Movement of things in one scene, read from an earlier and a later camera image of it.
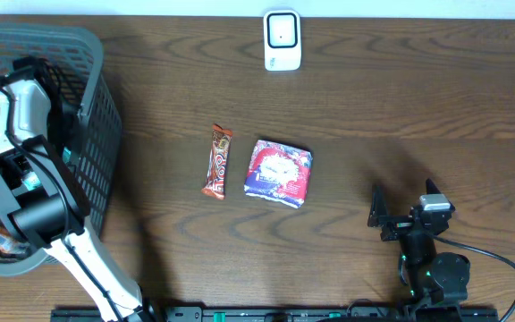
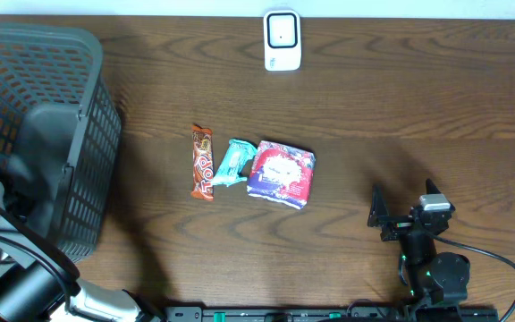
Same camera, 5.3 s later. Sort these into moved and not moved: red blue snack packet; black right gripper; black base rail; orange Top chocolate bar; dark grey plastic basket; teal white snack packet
Moved: orange Top chocolate bar; teal white snack packet
Not moved: dark grey plastic basket; black base rail; black right gripper; red blue snack packet
